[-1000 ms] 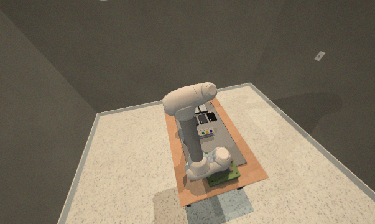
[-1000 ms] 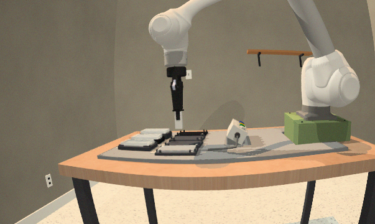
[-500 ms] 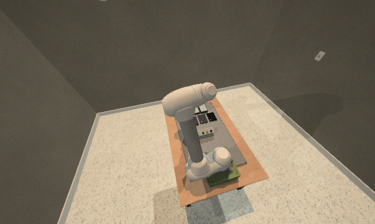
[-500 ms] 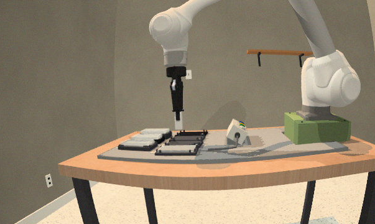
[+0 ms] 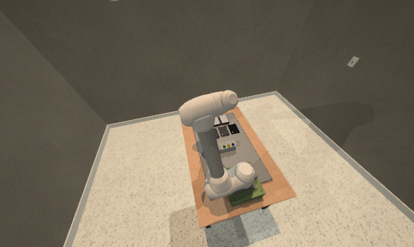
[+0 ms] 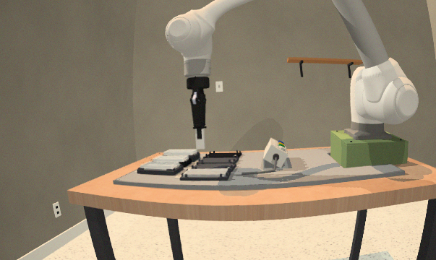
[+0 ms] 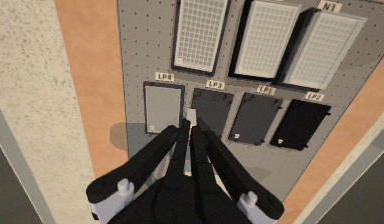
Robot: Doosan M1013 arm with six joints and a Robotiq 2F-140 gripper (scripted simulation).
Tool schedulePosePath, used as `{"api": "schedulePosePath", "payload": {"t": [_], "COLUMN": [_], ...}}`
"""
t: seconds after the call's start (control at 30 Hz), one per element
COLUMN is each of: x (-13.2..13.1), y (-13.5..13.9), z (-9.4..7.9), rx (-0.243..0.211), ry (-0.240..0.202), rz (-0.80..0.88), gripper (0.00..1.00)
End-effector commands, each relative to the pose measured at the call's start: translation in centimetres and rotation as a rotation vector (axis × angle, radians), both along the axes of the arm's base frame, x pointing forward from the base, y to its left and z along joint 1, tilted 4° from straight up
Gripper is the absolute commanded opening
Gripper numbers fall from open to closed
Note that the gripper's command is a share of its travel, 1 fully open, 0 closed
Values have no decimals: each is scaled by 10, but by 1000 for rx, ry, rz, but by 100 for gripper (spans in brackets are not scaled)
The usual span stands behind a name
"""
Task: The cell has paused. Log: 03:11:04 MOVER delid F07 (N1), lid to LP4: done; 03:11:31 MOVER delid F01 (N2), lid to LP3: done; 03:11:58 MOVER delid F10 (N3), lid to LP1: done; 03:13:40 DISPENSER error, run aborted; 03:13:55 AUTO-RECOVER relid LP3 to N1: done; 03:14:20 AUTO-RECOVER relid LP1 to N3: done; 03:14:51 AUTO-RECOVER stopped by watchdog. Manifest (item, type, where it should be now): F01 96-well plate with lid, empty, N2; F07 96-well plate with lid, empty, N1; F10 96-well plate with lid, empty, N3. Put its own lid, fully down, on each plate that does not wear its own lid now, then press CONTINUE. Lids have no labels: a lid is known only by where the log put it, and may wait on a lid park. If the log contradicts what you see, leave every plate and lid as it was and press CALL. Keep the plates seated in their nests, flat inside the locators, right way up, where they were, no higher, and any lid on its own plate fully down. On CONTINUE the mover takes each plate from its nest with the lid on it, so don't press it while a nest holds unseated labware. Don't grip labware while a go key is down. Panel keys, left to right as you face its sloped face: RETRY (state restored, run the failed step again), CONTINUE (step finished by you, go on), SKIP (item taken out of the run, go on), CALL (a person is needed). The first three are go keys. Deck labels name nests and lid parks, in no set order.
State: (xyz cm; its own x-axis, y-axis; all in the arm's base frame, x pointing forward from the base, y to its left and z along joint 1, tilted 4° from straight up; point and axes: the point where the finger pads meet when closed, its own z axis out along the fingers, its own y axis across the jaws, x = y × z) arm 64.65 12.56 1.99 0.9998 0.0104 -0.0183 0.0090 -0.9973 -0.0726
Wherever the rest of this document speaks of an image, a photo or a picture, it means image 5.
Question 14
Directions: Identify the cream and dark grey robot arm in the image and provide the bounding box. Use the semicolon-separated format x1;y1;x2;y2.
179;90;257;199

